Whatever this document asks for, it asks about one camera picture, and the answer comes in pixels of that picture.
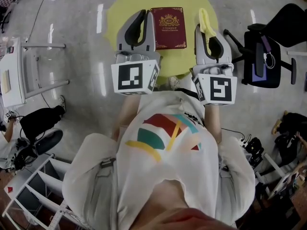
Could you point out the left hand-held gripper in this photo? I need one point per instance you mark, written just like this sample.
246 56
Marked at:
129 78

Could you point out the white perforated rail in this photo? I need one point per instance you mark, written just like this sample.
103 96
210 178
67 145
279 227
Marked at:
57 215

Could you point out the white table with metal legs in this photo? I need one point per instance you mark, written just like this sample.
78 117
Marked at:
14 80

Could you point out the yellow cloth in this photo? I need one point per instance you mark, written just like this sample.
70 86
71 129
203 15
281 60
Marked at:
205 20

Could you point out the person's left forearm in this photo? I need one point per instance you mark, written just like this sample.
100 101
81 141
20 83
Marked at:
128 109

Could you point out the person's neck and chin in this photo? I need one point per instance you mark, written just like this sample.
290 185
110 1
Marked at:
168 200

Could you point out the dark grey stool seat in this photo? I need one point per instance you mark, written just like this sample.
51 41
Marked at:
48 141

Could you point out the small purple strip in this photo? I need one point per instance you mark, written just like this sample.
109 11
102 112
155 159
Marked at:
265 43

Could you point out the person's white printed shirt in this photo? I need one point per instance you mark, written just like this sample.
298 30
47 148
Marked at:
168 166

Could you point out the dark red book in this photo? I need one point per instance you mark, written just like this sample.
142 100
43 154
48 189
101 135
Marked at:
170 37

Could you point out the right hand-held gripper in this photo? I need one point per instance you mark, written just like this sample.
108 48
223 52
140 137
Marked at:
219 87

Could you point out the white shelf unit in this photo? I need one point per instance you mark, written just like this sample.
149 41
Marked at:
21 181

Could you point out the white desk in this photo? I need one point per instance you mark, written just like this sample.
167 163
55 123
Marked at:
297 53

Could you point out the white power strip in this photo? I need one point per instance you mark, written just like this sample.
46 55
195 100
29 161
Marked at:
242 142

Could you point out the person's right forearm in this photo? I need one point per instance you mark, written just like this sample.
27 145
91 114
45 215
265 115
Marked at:
212 121

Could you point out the black office chair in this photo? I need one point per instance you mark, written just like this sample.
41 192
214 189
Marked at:
275 78

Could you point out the yellow-green round tablecloth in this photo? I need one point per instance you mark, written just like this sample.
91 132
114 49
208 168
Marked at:
124 8

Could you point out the person's black trousers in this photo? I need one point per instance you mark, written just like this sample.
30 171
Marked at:
187 91

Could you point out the white table frame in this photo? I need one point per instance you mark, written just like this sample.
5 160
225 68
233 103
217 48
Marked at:
271 162

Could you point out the purple cloth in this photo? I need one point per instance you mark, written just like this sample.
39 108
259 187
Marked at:
260 77

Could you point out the person's white shoe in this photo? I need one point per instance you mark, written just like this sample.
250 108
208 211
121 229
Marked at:
173 83

